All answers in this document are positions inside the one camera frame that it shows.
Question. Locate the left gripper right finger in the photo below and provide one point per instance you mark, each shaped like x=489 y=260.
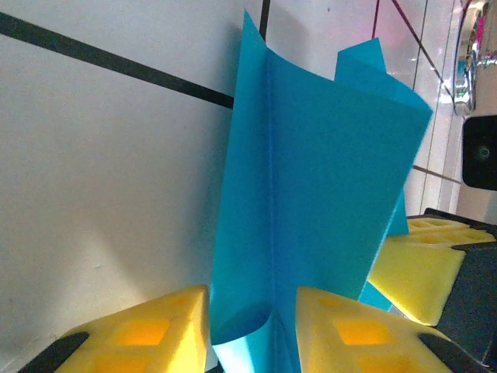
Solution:
x=349 y=342

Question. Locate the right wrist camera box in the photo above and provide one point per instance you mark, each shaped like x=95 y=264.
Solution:
x=479 y=155

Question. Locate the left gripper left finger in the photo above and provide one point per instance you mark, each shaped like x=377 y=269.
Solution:
x=155 y=349

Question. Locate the blue square paper sheet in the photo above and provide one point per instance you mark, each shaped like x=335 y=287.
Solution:
x=310 y=175

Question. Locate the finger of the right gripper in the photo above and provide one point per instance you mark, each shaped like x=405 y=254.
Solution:
x=419 y=279
x=438 y=233

